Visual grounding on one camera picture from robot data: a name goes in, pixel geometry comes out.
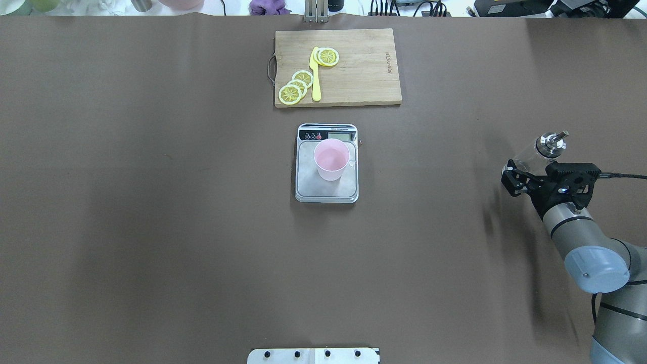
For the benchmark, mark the lemon slice hidden pair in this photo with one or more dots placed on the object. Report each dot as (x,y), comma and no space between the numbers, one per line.
(301,85)

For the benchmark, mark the pink plastic cup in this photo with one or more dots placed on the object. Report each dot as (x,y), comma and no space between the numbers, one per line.
(331,157)

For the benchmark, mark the black thermos bottle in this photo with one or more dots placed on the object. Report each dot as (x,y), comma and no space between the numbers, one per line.
(335,5)

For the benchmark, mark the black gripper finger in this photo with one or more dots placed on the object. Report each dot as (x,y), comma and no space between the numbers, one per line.
(516,183)
(517,170)

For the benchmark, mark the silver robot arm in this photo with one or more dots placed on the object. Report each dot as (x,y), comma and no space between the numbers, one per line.
(611,270)

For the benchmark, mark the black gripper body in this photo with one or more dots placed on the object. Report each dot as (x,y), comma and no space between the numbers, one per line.
(547,198)

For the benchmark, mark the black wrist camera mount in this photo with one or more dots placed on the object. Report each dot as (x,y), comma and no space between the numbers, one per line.
(576,179)

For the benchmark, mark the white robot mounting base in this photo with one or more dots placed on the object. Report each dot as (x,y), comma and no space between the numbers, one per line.
(315,355)

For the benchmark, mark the aluminium frame post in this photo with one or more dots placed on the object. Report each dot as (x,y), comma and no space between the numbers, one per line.
(316,11)

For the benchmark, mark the yellow plastic knife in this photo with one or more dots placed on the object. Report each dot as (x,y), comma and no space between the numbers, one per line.
(316,90)

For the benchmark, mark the glass sauce bottle metal cap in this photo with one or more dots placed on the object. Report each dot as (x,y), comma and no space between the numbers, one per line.
(545,150)

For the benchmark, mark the bamboo cutting board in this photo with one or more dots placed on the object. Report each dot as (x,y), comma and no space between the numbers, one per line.
(365,75)

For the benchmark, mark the purple cloth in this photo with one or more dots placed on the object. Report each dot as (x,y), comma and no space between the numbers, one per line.
(268,7)

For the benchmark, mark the lemon slice top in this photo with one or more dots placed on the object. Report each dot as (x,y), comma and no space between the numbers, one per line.
(327,57)

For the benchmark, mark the silver digital kitchen scale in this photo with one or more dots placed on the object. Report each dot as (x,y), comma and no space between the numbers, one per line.
(309,186)

